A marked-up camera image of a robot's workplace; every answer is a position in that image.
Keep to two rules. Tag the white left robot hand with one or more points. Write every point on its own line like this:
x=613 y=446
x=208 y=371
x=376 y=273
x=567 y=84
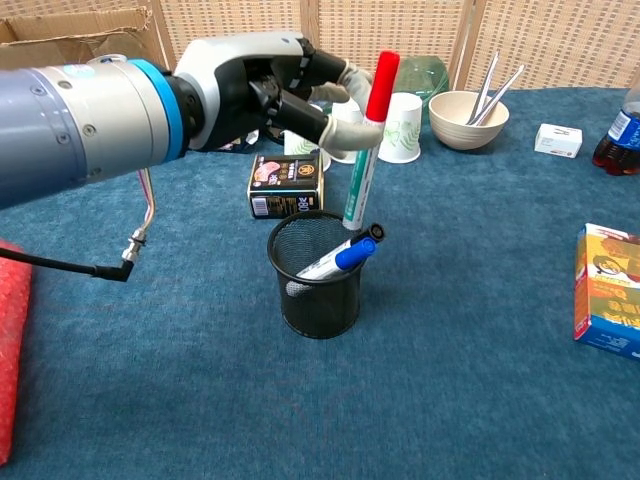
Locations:
x=225 y=75

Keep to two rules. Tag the red cap white marker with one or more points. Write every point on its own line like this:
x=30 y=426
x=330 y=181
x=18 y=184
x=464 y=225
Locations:
x=382 y=85

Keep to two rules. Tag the black mesh pen holder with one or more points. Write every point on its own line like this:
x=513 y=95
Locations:
x=320 y=310

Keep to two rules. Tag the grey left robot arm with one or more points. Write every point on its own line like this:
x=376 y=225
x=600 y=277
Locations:
x=75 y=125

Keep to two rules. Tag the blue marker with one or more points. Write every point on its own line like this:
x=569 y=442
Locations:
x=355 y=255

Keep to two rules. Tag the white paper cup leaf print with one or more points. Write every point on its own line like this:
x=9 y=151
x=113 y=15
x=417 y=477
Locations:
x=405 y=130
x=300 y=146
x=345 y=156

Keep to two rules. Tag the black rectangular tin box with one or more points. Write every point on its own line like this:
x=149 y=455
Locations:
x=285 y=195

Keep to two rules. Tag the open cardboard box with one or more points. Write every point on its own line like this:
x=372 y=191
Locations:
x=75 y=30

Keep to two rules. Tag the green plastic spray bottle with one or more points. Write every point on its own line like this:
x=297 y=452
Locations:
x=420 y=75

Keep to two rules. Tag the beige round bowl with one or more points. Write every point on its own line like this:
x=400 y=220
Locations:
x=465 y=134

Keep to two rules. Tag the metal spoon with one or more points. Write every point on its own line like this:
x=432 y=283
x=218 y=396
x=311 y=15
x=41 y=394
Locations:
x=486 y=85
x=505 y=90

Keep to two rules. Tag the woven wooden folding screen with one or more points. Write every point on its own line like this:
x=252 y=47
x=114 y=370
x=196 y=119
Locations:
x=550 y=40

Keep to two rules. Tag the red bubble wrap roll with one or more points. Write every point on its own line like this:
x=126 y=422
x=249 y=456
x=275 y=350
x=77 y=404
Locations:
x=12 y=325

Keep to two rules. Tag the blue carpet table cover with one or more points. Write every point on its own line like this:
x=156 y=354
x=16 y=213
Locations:
x=320 y=400

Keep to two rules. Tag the small white cardboard box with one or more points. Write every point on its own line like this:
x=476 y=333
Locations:
x=557 y=141

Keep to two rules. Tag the cola bottle blue cap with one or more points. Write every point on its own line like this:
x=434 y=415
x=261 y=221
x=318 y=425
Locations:
x=620 y=145

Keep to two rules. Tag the yellow and blue carton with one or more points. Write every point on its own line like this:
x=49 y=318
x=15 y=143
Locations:
x=605 y=300

